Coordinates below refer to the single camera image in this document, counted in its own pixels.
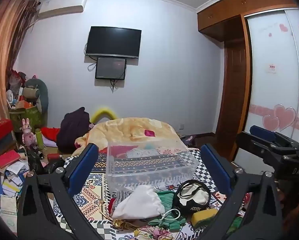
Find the red cloth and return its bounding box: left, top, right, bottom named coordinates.
left=42, top=127, right=61, bottom=141

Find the pink rabbit toy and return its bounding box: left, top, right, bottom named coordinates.
left=20, top=118, right=37, bottom=147

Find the black and white pouch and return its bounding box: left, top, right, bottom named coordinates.
left=173, top=179, right=212, bottom=216

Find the green cylinder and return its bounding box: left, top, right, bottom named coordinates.
left=35, top=128, right=44, bottom=152

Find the red plastic bag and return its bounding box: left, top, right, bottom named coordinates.
left=9, top=69, right=26, bottom=93

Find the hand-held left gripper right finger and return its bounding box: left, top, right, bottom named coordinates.
left=201, top=144, right=283, bottom=240

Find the yellow sponge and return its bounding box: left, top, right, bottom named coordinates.
left=191, top=209, right=218, bottom=228

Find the white cloth pouch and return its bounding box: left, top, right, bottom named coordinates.
left=112, top=185, right=165, bottom=219

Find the patterned bed sheet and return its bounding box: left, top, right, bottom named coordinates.
left=52, top=147, right=248, bottom=240

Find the dark purple garment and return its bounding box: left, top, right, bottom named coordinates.
left=56, top=107, right=91, bottom=154

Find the wooden wardrobe with white doors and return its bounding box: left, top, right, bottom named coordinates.
left=196, top=0, right=299, bottom=162

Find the white air conditioner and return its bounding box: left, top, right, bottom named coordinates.
left=38, top=0, right=87, bottom=18

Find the small black monitor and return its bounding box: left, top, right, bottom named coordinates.
left=95, top=57, right=127, bottom=80

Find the magenta cloth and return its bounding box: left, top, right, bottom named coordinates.
left=110, top=145, right=130, bottom=158

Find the yellow fleece blanket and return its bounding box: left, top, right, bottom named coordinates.
left=74, top=117, right=183, bottom=156

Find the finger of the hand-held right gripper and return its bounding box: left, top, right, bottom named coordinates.
left=249, top=125, right=299, bottom=147
left=236, top=132, right=290, bottom=158

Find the black telescope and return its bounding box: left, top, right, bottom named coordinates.
left=26, top=145, right=44, bottom=160

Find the clear plastic storage box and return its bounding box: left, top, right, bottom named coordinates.
left=106, top=140, right=199, bottom=193

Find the red velvet pouch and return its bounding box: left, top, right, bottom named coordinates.
left=108, top=198, right=120, bottom=216

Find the red box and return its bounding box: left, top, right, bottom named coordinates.
left=0, top=119, right=14, bottom=142

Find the green knit cloth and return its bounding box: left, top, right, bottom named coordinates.
left=148, top=190, right=188, bottom=232

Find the floral cloth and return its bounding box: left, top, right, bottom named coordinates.
left=134, top=226, right=174, bottom=240

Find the brown striped curtain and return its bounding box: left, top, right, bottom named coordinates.
left=0, top=0, right=40, bottom=133

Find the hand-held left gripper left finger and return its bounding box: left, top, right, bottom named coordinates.
left=17, top=143, right=107, bottom=240

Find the red book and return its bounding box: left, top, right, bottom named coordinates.
left=0, top=150, right=21, bottom=168

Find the green paper bag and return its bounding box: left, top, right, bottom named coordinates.
left=9, top=104, right=43, bottom=132

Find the dark grey box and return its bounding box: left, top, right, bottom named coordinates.
left=0, top=132, right=15, bottom=153

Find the purple bag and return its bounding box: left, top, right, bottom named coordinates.
left=181, top=134, right=196, bottom=147

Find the pile of papers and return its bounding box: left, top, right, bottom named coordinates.
left=0, top=160, right=30, bottom=232

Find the grey plush toy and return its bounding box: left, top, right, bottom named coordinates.
left=23, top=78, right=49, bottom=116

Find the yellow foam noodle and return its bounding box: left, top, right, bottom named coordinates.
left=90, top=107, right=118, bottom=125

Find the black wall television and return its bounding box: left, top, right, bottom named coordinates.
left=85, top=26, right=142, bottom=59

